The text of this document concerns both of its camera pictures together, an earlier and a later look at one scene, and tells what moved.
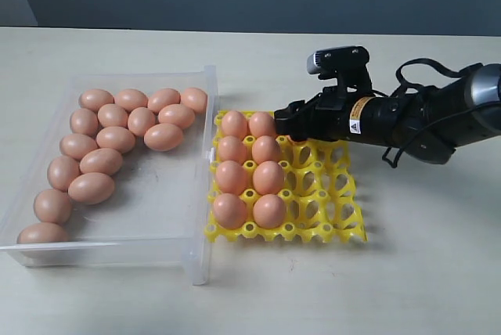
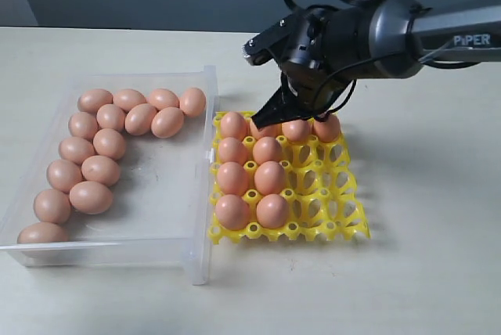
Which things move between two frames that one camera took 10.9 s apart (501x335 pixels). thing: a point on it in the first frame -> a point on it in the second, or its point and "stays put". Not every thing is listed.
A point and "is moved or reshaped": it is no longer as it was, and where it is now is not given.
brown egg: [230, 210] stays put
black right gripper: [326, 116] -> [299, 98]
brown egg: [264, 149] stays put
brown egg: [269, 210] stays put
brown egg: [163, 137] is moved or reshaped
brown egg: [231, 178] stays put
